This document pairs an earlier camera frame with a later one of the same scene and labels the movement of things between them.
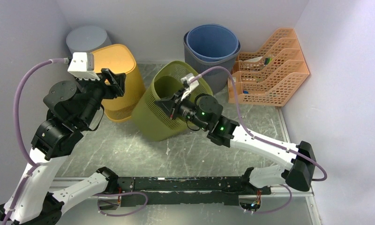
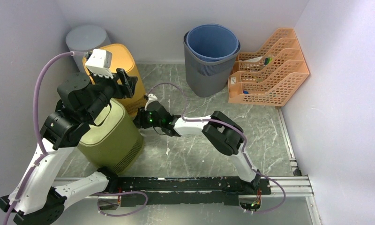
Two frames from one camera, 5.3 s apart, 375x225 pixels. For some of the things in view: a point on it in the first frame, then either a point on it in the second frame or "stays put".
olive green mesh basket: [149, 116] to [113, 142]
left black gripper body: [95, 91] stays put
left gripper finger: [119, 81] to [131, 82]
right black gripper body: [187, 110] to [146, 121]
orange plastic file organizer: [271, 76] stays put
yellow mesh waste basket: [119, 58] stays put
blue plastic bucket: [212, 42] stays put
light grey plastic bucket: [87, 39] stays put
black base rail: [185, 191] stays put
